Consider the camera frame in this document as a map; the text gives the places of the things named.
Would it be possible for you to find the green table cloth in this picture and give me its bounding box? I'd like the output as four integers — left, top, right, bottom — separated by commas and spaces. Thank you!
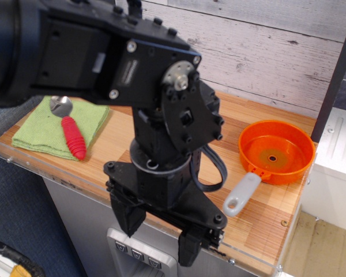
12, 96, 109, 160

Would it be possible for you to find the white side appliance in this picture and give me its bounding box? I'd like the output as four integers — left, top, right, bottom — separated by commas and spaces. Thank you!
301, 107, 346, 229

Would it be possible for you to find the dark grey right post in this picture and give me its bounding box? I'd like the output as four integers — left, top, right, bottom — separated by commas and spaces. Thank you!
311, 37, 346, 143

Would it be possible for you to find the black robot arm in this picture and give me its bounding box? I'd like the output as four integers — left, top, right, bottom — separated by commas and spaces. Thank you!
0, 1, 227, 267

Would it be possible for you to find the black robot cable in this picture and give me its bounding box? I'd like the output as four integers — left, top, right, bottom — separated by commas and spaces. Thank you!
196, 145, 228, 192

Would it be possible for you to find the red handled metal spoon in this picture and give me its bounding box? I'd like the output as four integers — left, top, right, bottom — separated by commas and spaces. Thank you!
50, 96, 87, 160

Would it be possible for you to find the clear acrylic table guard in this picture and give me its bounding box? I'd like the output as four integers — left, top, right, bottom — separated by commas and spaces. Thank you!
0, 140, 284, 276

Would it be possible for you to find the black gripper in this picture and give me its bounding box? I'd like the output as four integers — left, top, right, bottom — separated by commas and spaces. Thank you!
103, 157, 227, 267

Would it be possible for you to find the grey dispenser control panel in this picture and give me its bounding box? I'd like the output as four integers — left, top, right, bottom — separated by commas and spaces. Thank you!
107, 228, 178, 276

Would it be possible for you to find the orange pan with grey handle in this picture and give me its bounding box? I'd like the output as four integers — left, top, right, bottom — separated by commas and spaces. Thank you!
223, 120, 315, 217

